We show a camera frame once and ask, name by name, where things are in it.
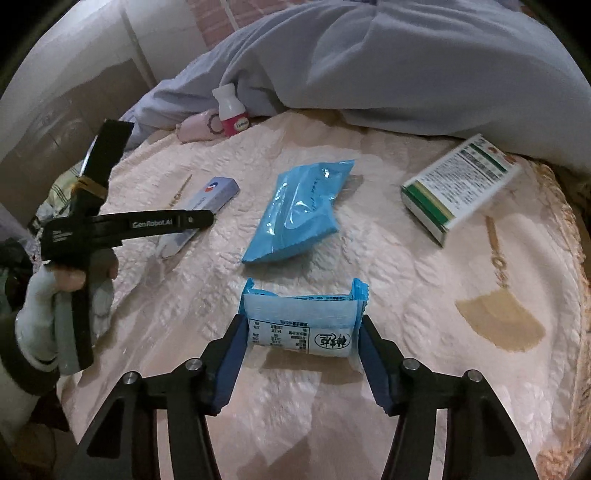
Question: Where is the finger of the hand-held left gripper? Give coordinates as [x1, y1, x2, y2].
[178, 210, 216, 232]

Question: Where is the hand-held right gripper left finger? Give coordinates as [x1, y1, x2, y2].
[58, 313, 252, 480]

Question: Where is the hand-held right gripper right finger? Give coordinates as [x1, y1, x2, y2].
[359, 314, 541, 480]

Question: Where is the white blue snack packet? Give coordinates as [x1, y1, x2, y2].
[239, 277, 370, 365]

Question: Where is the person's left forearm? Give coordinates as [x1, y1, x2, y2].
[0, 318, 61, 435]

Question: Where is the person's left hand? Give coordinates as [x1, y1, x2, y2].
[16, 265, 88, 365]

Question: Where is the blue white carton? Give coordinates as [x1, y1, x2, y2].
[157, 176, 241, 259]

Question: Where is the small wooden stick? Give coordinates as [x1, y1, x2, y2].
[167, 174, 192, 208]

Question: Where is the plaid pillow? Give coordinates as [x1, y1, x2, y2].
[44, 164, 86, 217]

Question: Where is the pink roll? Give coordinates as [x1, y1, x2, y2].
[178, 109, 227, 144]

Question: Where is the blue plastic packet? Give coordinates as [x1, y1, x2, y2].
[241, 159, 355, 265]

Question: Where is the white bottle pink label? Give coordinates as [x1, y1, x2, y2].
[211, 84, 247, 138]

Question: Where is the brown wooden wardrobe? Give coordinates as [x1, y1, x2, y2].
[0, 60, 153, 167]

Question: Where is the green white medicine box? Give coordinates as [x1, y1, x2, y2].
[400, 134, 525, 247]

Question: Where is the blue grey duvet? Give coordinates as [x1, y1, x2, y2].
[122, 0, 591, 171]

